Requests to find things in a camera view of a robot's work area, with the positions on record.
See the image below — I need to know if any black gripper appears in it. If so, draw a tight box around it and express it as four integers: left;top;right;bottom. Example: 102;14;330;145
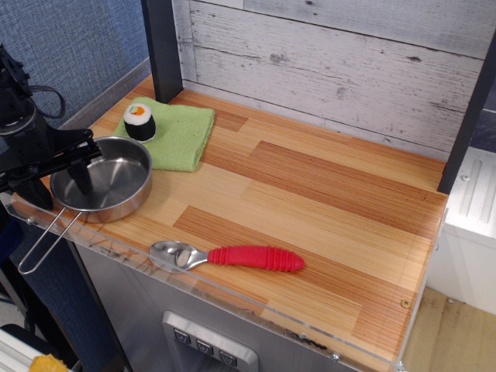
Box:
1;114;102;210

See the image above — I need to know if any stainless steel pan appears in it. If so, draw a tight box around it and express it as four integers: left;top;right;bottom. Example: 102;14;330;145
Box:
18;136;153;275

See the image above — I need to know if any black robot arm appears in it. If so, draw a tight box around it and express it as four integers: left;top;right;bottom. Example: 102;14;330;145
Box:
1;47;102;209

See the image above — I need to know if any green folded cloth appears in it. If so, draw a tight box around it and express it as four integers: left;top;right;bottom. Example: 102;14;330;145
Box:
130;97;215;171

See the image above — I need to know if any toy sushi roll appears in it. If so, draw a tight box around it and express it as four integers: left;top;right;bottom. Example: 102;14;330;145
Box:
122;103;157;143

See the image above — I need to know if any clear acrylic front guard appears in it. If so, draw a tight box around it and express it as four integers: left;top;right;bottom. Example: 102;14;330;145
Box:
1;184;444;371

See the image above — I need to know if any stainless steel cabinet front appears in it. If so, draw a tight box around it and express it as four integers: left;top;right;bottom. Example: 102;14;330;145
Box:
77;246;348;371

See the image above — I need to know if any yellow object bottom left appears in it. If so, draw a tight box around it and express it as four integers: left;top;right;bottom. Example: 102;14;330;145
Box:
28;354;69;372

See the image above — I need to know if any silver button control panel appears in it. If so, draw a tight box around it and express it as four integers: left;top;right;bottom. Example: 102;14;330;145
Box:
162;311;259;371

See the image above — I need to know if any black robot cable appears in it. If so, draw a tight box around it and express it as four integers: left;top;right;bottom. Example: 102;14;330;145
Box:
29;84;66;119

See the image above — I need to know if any red handled metal spoon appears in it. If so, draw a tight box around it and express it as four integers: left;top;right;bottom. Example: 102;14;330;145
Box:
149;241;305;272

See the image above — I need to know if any dark left vertical post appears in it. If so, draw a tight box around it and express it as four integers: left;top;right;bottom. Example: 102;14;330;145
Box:
141;0;183;103

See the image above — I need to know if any dark vertical post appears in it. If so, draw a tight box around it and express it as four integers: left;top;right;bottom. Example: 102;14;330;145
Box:
141;0;183;103
437;34;495;195

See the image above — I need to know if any dark right vertical post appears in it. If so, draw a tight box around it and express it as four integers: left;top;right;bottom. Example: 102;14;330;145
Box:
437;34;495;195

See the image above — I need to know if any white aluminium frame block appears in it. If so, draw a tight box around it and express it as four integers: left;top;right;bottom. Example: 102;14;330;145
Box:
426;147;495;314

